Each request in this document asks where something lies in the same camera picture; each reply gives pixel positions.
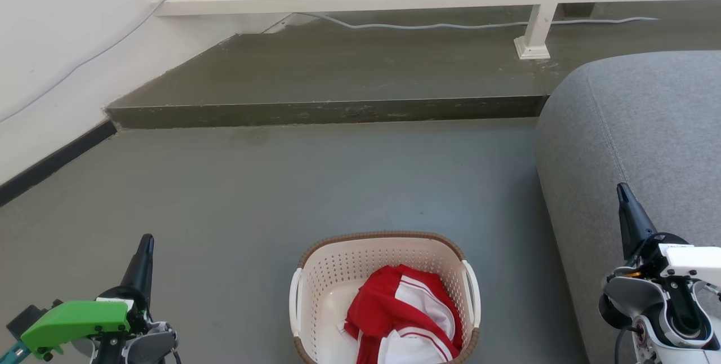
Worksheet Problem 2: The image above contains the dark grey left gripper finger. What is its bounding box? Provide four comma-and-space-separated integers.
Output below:
119, 234, 154, 298

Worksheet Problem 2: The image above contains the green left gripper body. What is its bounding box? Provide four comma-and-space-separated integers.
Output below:
21, 286, 152, 361

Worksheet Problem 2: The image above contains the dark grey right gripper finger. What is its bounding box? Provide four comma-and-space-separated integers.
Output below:
616, 183, 658, 261

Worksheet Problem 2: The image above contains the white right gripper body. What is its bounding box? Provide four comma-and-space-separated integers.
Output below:
626, 233, 721, 289

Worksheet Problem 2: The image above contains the cream laundry basket brown rim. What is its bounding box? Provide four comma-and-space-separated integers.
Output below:
288, 231, 481, 364

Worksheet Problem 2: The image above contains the grey fabric sofa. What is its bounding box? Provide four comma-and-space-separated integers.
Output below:
535, 50, 721, 364

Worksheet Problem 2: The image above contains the black baseboard strip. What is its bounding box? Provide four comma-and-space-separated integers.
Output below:
0, 121, 118, 207

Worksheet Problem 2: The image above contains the red and white garment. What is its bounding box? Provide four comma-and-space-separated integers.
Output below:
342, 264, 464, 364

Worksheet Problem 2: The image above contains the teal cable connector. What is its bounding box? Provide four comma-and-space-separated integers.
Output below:
0, 340, 29, 364

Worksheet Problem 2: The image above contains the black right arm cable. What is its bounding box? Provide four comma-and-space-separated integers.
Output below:
613, 325, 640, 364

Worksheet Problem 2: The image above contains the white wall cable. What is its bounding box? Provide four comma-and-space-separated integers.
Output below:
0, 0, 186, 123

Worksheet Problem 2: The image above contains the grey floor cable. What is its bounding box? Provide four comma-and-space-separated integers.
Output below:
304, 12, 658, 30

